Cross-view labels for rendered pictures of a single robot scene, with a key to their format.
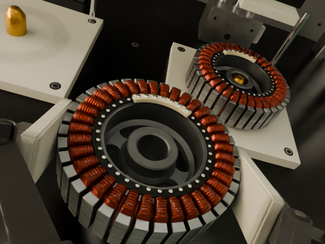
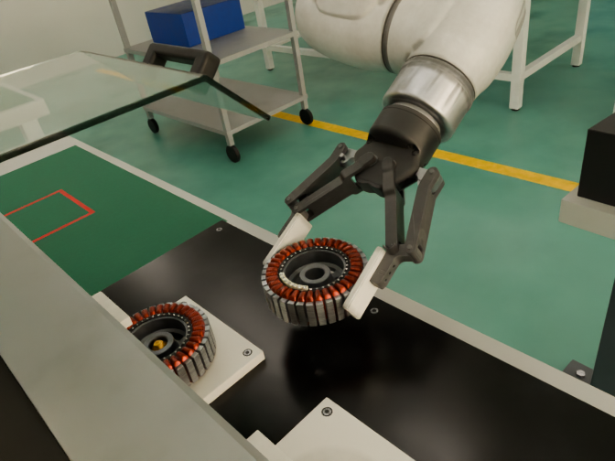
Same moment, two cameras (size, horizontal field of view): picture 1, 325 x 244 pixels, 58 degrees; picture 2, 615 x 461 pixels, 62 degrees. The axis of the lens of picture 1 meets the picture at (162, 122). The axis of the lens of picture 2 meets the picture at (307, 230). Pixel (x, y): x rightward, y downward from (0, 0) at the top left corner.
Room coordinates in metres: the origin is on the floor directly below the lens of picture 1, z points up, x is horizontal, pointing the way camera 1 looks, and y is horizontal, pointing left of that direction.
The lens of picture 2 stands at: (0.32, 0.37, 1.18)
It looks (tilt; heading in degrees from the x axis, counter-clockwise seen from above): 33 degrees down; 242
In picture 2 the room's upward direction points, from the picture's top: 10 degrees counter-clockwise
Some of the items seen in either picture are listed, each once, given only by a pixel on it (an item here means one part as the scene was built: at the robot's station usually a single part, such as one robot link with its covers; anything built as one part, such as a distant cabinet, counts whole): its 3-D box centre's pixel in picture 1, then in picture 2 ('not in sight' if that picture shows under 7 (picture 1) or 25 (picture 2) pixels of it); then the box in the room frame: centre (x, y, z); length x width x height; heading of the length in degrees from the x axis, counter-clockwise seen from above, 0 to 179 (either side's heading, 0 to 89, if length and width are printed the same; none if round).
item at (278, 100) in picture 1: (236, 83); (160, 348); (0.28, -0.06, 0.80); 0.11 x 0.11 x 0.04
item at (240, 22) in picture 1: (228, 22); not in sight; (0.42, -0.03, 0.80); 0.08 x 0.05 x 0.06; 101
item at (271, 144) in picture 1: (227, 98); (167, 364); (0.28, -0.06, 0.78); 0.15 x 0.15 x 0.01; 11
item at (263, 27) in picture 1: (257, 35); not in sight; (0.42, -0.08, 0.80); 0.01 x 0.01 x 0.03; 11
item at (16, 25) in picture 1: (15, 19); not in sight; (0.24, 0.18, 0.80); 0.02 x 0.02 x 0.03
